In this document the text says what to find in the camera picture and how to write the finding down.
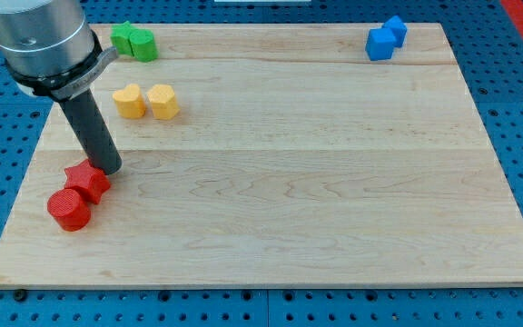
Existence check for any yellow heart block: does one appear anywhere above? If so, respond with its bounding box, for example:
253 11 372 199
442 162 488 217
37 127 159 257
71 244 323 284
112 84 146 119

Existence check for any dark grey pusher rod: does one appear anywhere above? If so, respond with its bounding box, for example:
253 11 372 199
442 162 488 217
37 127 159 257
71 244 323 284
60 90 122 175

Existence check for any yellow hexagon block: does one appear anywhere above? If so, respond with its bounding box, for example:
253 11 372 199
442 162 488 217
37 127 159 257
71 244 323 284
147 84 180 120

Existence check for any red cylinder block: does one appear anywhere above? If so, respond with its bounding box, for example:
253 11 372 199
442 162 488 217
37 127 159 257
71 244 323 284
47 189 91 232

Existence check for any wooden board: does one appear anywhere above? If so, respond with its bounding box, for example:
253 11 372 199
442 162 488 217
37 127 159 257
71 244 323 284
0 23 523 290

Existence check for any blue cube block front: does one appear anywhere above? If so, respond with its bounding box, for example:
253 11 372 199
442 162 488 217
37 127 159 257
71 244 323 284
365 27 396 61

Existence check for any green star block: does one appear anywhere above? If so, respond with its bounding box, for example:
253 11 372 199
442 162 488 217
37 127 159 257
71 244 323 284
110 21 137 56

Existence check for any red star block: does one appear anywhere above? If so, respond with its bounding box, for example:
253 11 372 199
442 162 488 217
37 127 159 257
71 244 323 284
64 159 111 204

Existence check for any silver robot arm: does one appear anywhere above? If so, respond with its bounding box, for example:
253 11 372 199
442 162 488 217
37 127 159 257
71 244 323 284
0 0 118 102

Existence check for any green cylinder block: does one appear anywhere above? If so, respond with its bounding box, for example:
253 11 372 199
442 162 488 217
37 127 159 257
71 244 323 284
129 29 159 62

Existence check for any blue cube block rear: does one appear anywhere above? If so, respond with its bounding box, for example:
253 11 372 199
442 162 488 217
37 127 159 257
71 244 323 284
382 15 408 48

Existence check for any blue cube block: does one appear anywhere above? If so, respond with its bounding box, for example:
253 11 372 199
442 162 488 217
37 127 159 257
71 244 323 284
365 27 396 61
382 15 408 48

